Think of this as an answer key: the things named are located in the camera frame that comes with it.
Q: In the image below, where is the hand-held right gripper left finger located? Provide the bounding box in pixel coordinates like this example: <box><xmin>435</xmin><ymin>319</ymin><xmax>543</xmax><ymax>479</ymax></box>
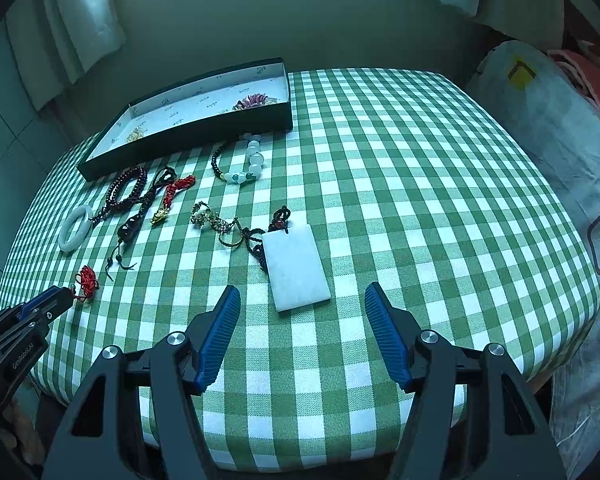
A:
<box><xmin>40</xmin><ymin>285</ymin><xmax>242</xmax><ymax>480</ymax></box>

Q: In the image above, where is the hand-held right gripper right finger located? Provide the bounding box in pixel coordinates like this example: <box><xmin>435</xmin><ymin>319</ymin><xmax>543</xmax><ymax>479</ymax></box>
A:
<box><xmin>364</xmin><ymin>281</ymin><xmax>569</xmax><ymax>480</ymax></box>

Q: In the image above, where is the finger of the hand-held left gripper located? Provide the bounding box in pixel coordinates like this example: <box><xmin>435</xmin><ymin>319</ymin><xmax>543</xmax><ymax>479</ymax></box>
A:
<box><xmin>9</xmin><ymin>285</ymin><xmax>77</xmax><ymax>320</ymax></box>
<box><xmin>30</xmin><ymin>301</ymin><xmax>76</xmax><ymax>332</ymax></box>

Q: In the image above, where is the dark red knot charm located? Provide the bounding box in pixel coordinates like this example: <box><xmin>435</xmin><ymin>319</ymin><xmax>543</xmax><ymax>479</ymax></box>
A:
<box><xmin>244</xmin><ymin>206</ymin><xmax>332</xmax><ymax>314</ymax></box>

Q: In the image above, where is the green gold bead charm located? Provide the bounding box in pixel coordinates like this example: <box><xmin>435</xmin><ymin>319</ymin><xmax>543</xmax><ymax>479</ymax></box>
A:
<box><xmin>190</xmin><ymin>201</ymin><xmax>254</xmax><ymax>249</ymax></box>

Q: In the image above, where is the black gourd pendant necklace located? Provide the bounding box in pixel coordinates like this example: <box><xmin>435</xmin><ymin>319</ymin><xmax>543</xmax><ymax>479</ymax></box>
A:
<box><xmin>102</xmin><ymin>165</ymin><xmax>177</xmax><ymax>282</ymax></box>

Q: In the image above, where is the dark red bead bracelet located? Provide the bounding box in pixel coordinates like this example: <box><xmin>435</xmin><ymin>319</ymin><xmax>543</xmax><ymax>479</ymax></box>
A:
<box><xmin>90</xmin><ymin>166</ymin><xmax>150</xmax><ymax>226</ymax></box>

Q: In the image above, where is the red cord gold charm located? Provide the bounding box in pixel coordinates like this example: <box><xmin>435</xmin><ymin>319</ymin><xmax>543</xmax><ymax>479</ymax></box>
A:
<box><xmin>150</xmin><ymin>174</ymin><xmax>197</xmax><ymax>225</ymax></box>

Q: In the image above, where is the white and black bead bracelet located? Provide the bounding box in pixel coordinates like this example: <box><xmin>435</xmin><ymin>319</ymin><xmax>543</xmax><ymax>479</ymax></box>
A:
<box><xmin>211</xmin><ymin>132</ymin><xmax>267</xmax><ymax>186</ymax></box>

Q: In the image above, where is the white shallow box tray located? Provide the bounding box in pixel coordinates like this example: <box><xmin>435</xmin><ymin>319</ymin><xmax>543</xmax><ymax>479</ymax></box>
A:
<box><xmin>76</xmin><ymin>57</ymin><xmax>294</xmax><ymax>182</ymax></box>

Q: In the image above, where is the white jade bangle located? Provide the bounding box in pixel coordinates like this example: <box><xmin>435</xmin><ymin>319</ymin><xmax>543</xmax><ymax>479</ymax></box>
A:
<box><xmin>57</xmin><ymin>204</ymin><xmax>94</xmax><ymax>253</ymax></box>

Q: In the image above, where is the green checked tablecloth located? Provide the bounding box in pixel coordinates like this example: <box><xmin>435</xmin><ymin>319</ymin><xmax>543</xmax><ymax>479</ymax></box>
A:
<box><xmin>0</xmin><ymin>67</ymin><xmax>600</xmax><ymax>472</ymax></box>

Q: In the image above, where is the white bag with yellow mark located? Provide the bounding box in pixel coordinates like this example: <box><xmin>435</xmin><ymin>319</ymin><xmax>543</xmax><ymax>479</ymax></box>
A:
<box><xmin>472</xmin><ymin>40</ymin><xmax>600</xmax><ymax>480</ymax></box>

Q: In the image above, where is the pink cloth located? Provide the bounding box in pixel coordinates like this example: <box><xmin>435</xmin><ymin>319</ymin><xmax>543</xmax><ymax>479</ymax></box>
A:
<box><xmin>547</xmin><ymin>47</ymin><xmax>600</xmax><ymax>139</ymax></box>

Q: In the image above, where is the pink stone chip bracelet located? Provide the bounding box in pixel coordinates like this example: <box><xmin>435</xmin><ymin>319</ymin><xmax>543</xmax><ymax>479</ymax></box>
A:
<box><xmin>233</xmin><ymin>92</ymin><xmax>282</xmax><ymax>111</ymax></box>

